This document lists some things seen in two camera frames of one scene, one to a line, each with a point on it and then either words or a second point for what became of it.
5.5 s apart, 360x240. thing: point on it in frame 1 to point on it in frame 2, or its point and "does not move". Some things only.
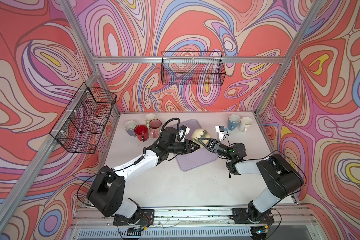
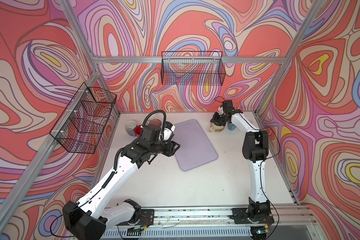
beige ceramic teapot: (200, 133) to (215, 128)
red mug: (141, 132) does not move
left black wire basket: (80, 128) does not move
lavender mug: (130, 126) does not move
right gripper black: (213, 145) to (215, 120)
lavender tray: (197, 157) does not move
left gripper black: (187, 145) to (170, 148)
